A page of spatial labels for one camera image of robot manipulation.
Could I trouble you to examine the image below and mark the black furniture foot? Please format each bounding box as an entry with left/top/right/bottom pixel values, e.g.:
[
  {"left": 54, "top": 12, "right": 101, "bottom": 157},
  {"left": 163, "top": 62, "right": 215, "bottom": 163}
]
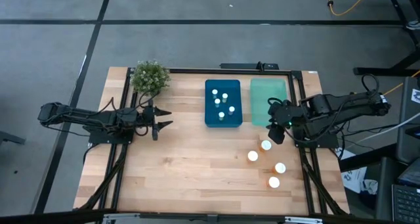
[{"left": 0, "top": 130, "right": 26, "bottom": 146}]

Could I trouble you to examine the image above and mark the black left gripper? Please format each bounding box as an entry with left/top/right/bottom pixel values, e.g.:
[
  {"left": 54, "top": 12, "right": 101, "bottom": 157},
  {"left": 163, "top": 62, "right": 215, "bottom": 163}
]
[{"left": 140, "top": 101, "right": 174, "bottom": 142}]

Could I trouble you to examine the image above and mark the white paper bag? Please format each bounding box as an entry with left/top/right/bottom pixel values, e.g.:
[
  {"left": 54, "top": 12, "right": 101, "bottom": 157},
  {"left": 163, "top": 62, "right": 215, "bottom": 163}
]
[{"left": 340, "top": 149, "right": 379, "bottom": 194}]

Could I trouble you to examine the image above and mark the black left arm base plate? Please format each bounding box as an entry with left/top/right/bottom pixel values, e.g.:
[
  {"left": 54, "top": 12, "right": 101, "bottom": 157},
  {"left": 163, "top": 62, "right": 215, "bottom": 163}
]
[{"left": 87, "top": 131, "right": 135, "bottom": 145}]

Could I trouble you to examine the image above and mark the small green artificial plant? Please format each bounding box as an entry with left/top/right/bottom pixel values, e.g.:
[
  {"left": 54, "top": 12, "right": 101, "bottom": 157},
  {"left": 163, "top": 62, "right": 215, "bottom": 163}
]
[{"left": 130, "top": 60, "right": 172, "bottom": 97}]

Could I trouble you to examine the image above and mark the black aluminium table frame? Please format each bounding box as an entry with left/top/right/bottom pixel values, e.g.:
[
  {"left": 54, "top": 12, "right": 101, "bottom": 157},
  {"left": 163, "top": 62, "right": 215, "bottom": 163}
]
[{"left": 73, "top": 67, "right": 352, "bottom": 224}]

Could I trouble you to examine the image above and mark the black desk leg stand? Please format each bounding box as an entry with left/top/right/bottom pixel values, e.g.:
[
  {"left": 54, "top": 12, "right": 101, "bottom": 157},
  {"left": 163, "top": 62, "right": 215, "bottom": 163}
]
[{"left": 353, "top": 0, "right": 420, "bottom": 78}]

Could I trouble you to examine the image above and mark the translucent green plastic bin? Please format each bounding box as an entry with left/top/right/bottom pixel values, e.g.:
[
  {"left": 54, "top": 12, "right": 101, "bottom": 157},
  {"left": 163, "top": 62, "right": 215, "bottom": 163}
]
[{"left": 249, "top": 78, "right": 289, "bottom": 127}]

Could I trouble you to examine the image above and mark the black desk crossbar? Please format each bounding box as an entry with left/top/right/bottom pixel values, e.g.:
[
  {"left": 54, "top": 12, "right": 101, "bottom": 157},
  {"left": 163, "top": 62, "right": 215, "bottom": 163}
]
[{"left": 337, "top": 143, "right": 398, "bottom": 173}]

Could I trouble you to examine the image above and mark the yellow extension cable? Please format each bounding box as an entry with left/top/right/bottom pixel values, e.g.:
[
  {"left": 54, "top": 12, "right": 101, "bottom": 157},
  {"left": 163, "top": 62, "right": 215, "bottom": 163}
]
[
  {"left": 316, "top": 0, "right": 373, "bottom": 17},
  {"left": 383, "top": 70, "right": 420, "bottom": 96}
]

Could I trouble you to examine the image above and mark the blue plastic bin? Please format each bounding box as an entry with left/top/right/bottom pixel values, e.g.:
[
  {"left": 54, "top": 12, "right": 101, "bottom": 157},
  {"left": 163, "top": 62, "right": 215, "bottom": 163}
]
[{"left": 204, "top": 79, "right": 244, "bottom": 129}]

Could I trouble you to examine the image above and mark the black computer case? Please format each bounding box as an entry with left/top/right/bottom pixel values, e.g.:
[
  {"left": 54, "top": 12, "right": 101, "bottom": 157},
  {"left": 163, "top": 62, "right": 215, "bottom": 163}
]
[{"left": 395, "top": 76, "right": 420, "bottom": 164}]

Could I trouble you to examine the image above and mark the white cable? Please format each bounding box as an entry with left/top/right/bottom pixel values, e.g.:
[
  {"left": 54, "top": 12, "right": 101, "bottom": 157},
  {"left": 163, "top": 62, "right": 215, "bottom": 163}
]
[{"left": 341, "top": 111, "right": 420, "bottom": 146}]

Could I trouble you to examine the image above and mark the black bar-shaped device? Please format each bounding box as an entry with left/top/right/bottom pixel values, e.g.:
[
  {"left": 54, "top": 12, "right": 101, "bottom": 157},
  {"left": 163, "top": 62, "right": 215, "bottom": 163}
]
[{"left": 219, "top": 62, "right": 280, "bottom": 71}]

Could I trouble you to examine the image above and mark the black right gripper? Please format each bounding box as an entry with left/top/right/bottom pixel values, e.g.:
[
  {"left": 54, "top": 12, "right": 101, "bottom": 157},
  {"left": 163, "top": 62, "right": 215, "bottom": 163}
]
[{"left": 266, "top": 100, "right": 301, "bottom": 145}]

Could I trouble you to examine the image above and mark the silver metal bracket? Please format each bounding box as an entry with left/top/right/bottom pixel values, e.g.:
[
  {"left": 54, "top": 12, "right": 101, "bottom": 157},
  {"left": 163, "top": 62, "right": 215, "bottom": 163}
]
[
  {"left": 102, "top": 213, "right": 141, "bottom": 224},
  {"left": 283, "top": 215, "right": 324, "bottom": 224}
]

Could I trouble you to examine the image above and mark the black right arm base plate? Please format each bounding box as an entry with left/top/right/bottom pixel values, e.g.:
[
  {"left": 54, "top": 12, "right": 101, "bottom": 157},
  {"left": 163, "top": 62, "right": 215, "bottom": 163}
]
[{"left": 294, "top": 131, "right": 339, "bottom": 149}]

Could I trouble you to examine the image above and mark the black keyboard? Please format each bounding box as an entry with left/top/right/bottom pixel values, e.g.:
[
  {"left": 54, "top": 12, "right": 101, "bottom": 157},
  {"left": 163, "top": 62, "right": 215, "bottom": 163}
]
[{"left": 391, "top": 166, "right": 420, "bottom": 224}]

